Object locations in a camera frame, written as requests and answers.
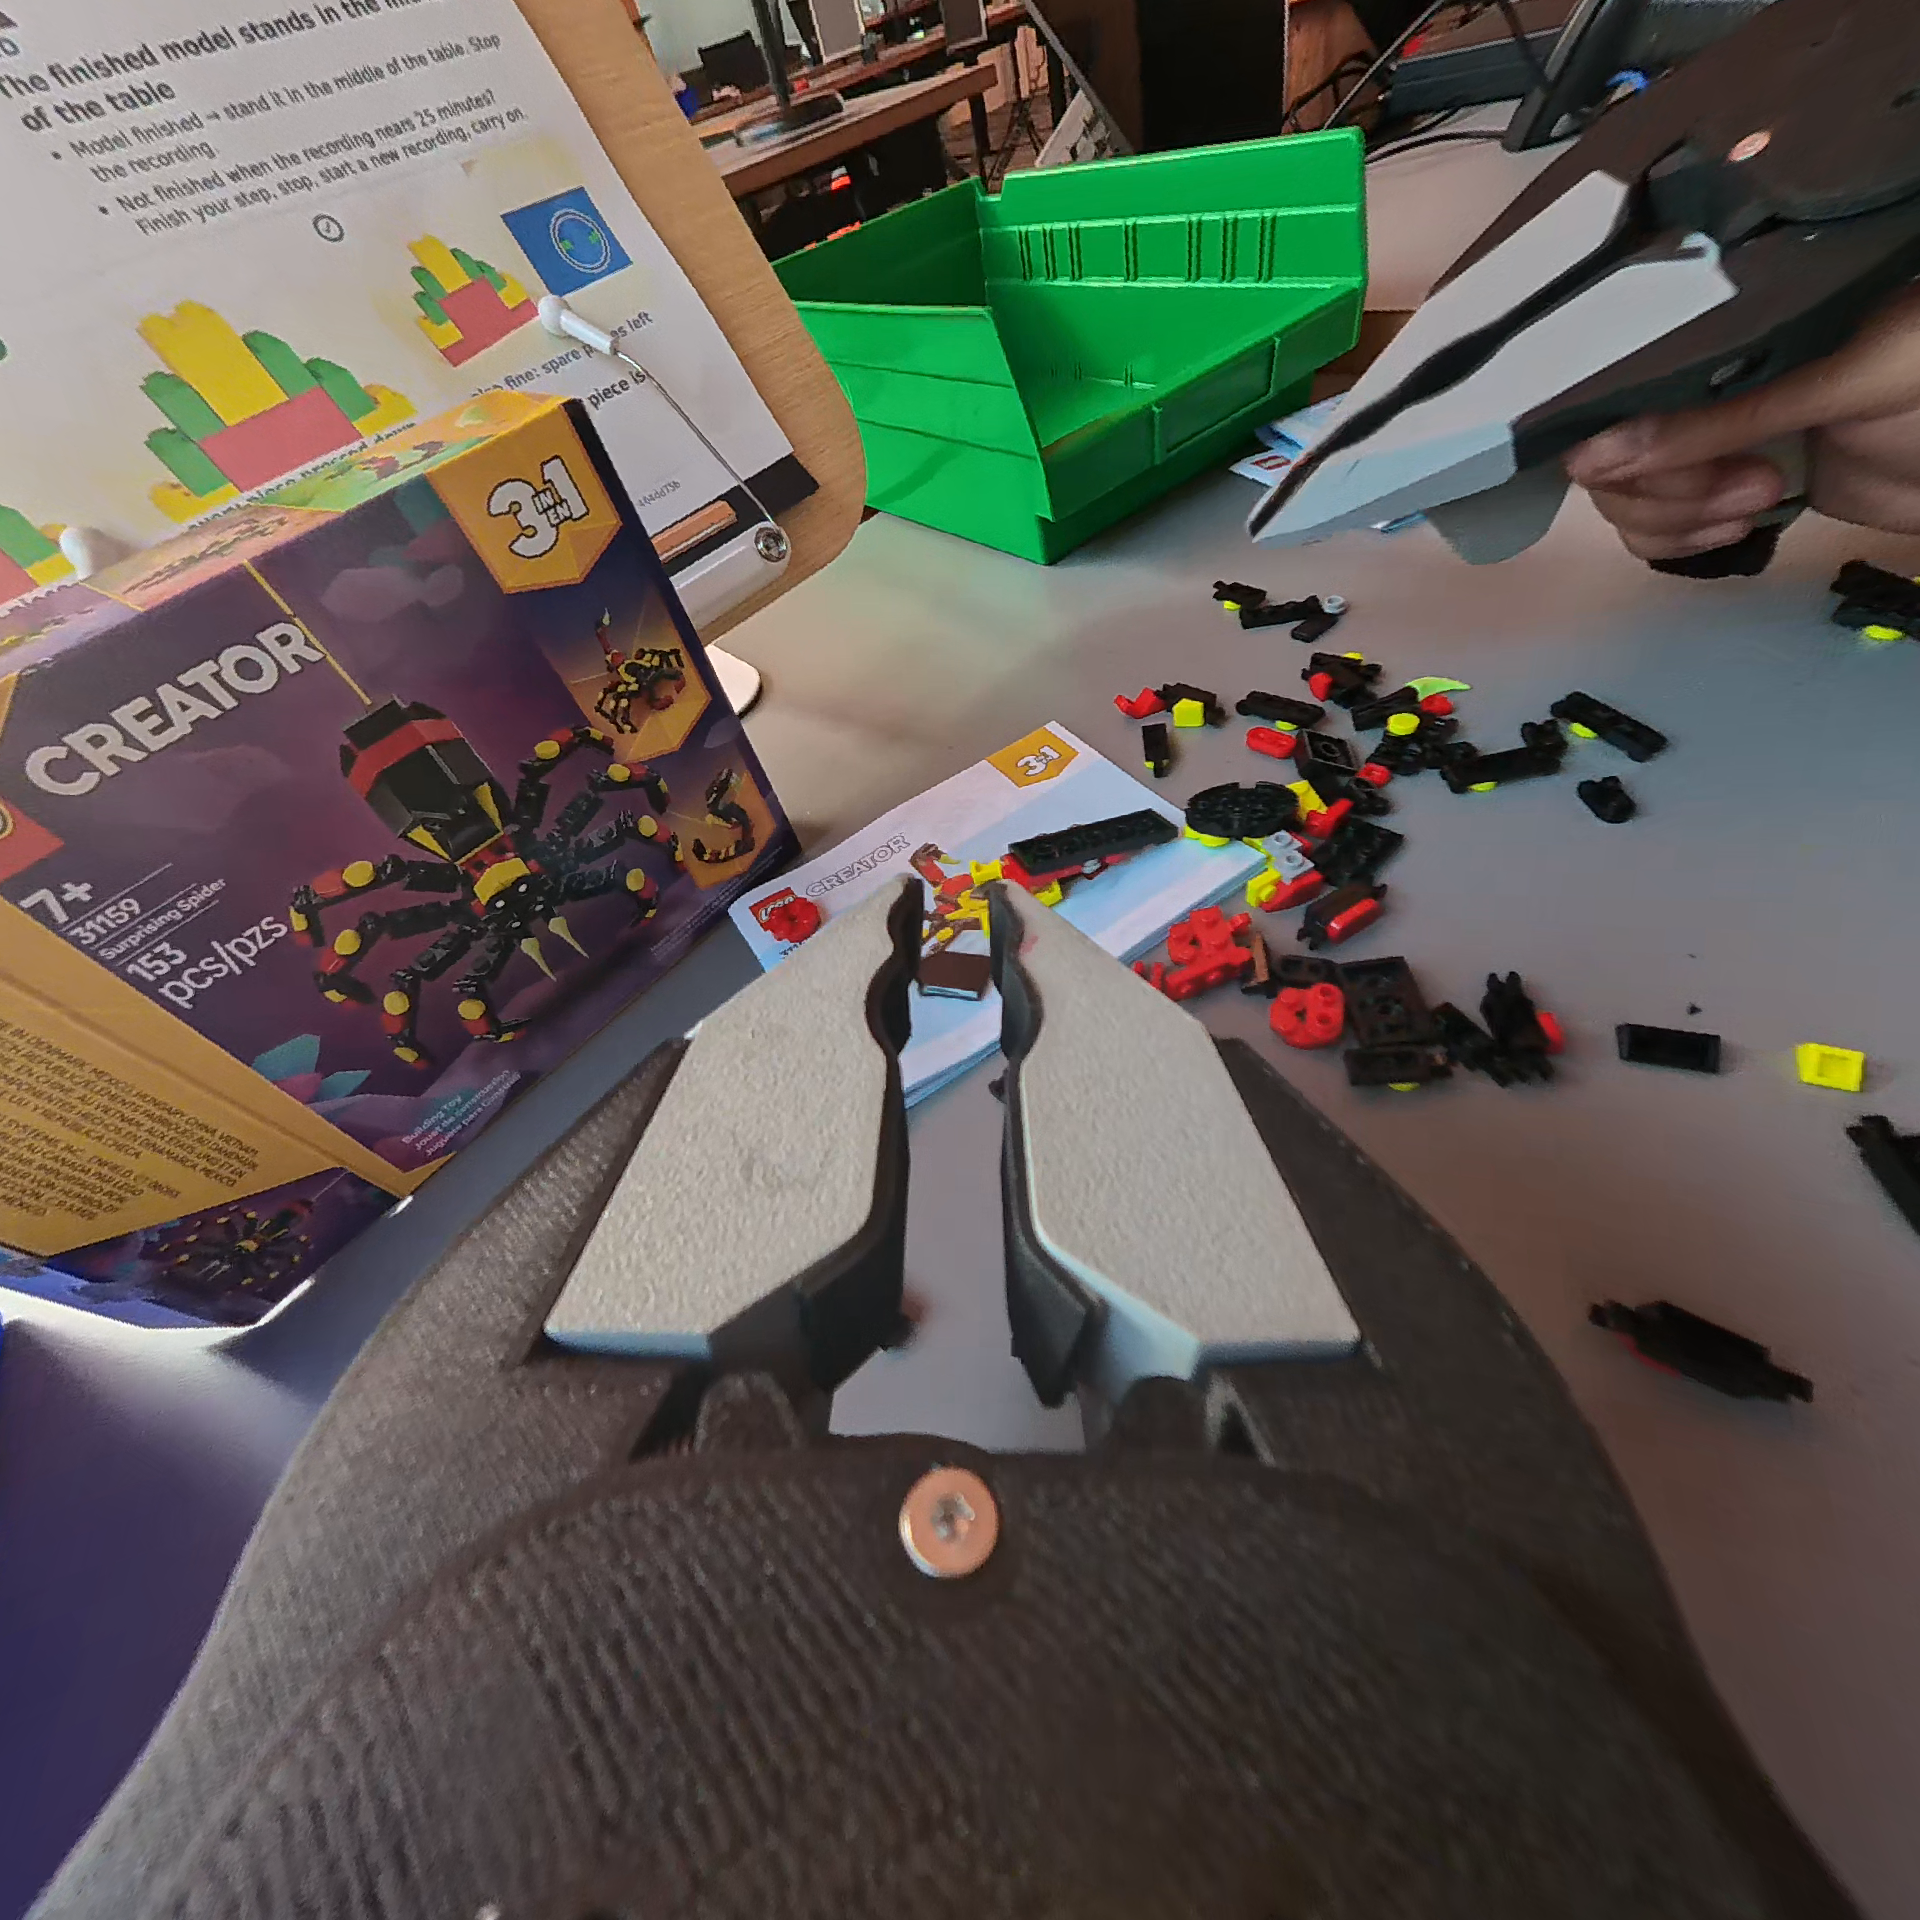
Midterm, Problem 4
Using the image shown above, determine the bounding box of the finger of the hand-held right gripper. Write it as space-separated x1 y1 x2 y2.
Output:
1249 235 1747 568
1303 168 1638 492

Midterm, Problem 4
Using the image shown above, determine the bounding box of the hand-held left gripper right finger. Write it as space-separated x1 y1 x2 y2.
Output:
983 882 1368 1454

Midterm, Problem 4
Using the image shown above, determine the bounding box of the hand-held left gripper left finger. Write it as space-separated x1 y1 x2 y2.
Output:
542 875 930 1394

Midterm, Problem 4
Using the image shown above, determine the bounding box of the lego pieces pile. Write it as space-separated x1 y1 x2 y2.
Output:
1113 559 1920 1404

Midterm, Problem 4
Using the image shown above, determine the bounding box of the brown Lego plate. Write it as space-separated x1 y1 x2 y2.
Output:
1005 811 1183 902

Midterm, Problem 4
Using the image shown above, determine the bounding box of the purple cardboard lego box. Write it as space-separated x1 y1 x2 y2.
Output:
0 393 799 1330

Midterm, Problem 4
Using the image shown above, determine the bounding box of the person's right hand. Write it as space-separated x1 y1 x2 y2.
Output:
1567 345 1920 565

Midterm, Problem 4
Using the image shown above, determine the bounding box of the small instruction booklet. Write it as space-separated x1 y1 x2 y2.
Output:
1230 396 1429 535

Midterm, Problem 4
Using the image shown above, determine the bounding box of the green plastic bin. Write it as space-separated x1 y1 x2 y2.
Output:
773 127 1370 568

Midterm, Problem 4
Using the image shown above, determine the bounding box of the scorpion cover instruction booklet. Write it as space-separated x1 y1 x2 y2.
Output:
726 721 1279 1112

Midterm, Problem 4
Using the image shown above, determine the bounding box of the printed instruction sheet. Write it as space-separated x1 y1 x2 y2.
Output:
0 0 820 588

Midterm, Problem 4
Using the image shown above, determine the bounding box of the metal wire clip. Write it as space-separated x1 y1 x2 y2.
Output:
537 296 795 565

